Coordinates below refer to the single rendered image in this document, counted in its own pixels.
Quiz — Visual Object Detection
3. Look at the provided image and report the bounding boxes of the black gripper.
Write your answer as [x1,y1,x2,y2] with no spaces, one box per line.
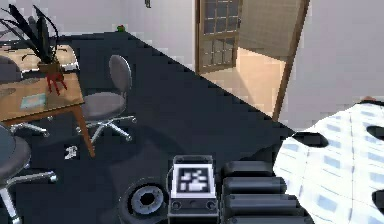
[117,177,172,224]

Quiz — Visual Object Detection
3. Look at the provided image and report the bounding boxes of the grey swivel office chair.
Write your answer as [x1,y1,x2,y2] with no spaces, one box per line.
[0,55,51,138]
[75,54,138,144]
[0,123,58,224]

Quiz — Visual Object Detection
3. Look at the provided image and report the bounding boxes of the small white floor object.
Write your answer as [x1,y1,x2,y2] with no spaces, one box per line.
[64,145,79,160]

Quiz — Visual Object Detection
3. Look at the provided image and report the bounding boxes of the brown wooden table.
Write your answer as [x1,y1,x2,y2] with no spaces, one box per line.
[0,71,97,158]

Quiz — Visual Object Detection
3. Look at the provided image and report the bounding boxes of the red plant stand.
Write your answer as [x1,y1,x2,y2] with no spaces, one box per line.
[45,71,69,97]

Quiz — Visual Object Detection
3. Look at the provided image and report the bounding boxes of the pale teal book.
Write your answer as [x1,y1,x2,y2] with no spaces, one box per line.
[19,93,47,110]

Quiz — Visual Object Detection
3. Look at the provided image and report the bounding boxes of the brown glazed room door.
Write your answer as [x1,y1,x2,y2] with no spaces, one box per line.
[194,0,244,75]

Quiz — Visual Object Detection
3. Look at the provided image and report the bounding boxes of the pale wooden table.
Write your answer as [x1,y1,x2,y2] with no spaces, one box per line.
[0,44,80,75]

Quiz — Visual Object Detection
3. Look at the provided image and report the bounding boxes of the white patterned bed cover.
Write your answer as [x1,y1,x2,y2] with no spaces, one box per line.
[273,99,384,224]

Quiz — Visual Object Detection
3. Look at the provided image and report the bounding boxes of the dark spiky house plant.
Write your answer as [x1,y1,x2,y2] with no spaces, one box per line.
[0,3,61,74]

